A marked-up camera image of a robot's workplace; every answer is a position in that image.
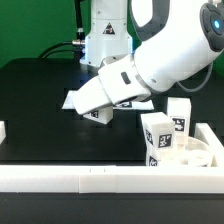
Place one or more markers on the white front fence wall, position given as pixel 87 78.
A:
pixel 110 179

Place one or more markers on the white left fence block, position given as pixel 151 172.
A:
pixel 2 131

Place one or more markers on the white paper with tags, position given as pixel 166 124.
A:
pixel 130 105

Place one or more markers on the white fence wall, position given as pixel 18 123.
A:
pixel 110 179
pixel 204 133

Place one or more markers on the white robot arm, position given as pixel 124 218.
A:
pixel 178 39

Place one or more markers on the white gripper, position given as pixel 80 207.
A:
pixel 116 82

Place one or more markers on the white right fence wall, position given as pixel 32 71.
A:
pixel 204 133

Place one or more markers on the white round stool seat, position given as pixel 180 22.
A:
pixel 193 154

